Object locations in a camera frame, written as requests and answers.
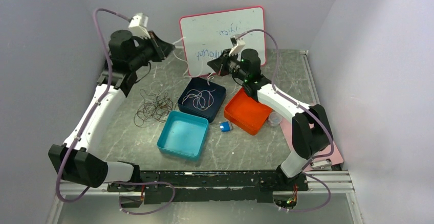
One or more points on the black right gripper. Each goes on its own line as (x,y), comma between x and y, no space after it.
(219,64)

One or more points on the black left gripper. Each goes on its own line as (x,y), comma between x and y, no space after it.
(163,49)

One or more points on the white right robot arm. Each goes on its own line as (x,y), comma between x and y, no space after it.
(264,91)

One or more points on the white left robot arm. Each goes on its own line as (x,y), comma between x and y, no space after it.
(74,159)

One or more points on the pink-framed whiteboard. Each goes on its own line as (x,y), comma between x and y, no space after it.
(206,35)

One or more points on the dark blue square tray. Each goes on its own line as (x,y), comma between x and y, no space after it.
(202,98)

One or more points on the orange square tray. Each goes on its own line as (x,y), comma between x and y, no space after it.
(246,113)

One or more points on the small blue white object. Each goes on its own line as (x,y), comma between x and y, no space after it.
(226,126)

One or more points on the clear plastic cup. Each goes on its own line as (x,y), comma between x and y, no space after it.
(274,119)

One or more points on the teal square tray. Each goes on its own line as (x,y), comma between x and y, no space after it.
(183,135)

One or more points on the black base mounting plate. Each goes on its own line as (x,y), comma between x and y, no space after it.
(261,186)

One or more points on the pink clipboard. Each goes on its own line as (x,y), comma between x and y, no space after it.
(311,138)

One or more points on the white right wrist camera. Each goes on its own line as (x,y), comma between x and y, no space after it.
(237,44)

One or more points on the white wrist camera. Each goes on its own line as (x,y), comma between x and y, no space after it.
(138,26)
(237,44)

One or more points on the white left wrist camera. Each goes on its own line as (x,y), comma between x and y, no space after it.
(138,26)

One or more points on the aluminium frame rail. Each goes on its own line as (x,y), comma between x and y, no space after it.
(319,182)

